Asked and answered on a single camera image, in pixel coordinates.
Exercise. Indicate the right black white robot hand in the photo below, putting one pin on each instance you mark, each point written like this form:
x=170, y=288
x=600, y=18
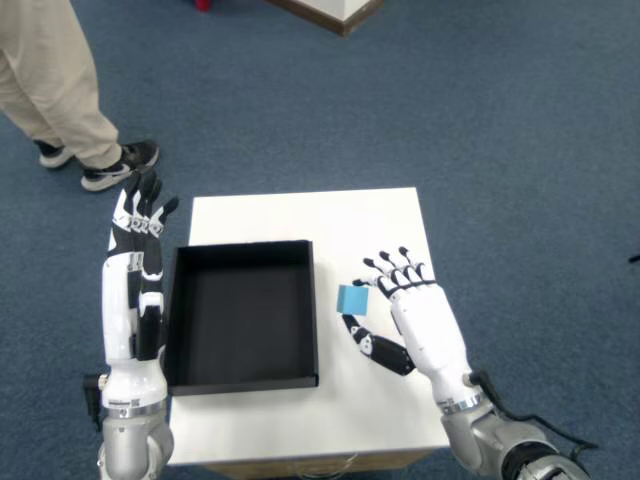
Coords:
x=430, y=330

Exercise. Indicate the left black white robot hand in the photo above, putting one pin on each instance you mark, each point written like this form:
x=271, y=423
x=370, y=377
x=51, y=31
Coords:
x=116, y=315

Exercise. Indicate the blue cube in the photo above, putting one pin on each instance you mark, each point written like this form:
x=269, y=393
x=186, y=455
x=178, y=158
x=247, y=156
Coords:
x=353, y=300

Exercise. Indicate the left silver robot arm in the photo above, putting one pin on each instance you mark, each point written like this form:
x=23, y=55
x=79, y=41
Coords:
x=130, y=445

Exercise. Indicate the black open box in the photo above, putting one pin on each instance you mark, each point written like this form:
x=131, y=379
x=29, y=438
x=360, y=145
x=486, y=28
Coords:
x=245, y=320

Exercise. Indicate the white top wooden table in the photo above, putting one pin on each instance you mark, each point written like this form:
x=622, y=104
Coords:
x=350, y=220

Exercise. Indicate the black white sneaker with swoosh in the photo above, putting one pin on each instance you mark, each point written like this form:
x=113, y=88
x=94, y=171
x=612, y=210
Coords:
x=117, y=170

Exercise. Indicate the beige trousers of person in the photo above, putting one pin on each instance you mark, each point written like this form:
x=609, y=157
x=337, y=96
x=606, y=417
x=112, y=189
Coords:
x=45, y=75

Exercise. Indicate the red object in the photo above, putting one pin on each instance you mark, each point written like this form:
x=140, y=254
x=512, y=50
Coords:
x=204, y=4

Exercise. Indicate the white platform with brown edge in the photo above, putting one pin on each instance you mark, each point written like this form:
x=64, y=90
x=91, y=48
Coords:
x=344, y=11

